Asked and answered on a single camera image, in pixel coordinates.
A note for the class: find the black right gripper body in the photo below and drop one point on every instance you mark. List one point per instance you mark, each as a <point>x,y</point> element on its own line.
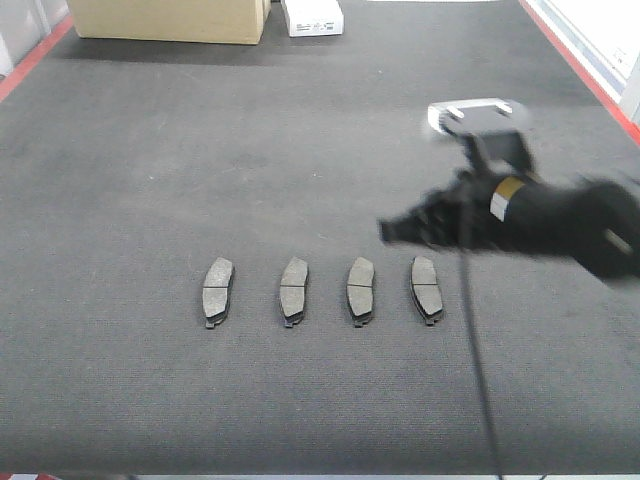
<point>471,212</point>

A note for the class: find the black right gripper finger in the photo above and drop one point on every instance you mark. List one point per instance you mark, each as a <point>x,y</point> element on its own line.
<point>411,227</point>

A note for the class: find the grey brake pad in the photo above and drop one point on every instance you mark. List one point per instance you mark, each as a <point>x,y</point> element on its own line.
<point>360,291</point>
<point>425,290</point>
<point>216,292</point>
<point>292,291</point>

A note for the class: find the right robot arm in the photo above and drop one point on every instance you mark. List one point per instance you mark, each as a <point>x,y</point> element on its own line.
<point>595,223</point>

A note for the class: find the dark grey conveyor belt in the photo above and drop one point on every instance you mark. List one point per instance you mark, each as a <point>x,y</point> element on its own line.
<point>128,168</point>

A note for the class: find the white flat box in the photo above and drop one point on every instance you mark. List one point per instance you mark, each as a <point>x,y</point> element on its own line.
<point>309,18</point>

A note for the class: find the cardboard box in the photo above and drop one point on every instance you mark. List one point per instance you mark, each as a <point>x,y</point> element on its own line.
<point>200,21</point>

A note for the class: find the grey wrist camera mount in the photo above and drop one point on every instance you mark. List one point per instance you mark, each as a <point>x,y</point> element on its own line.
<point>489,129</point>

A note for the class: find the red conveyor edge rail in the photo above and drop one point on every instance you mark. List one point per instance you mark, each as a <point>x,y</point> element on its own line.
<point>580,65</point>

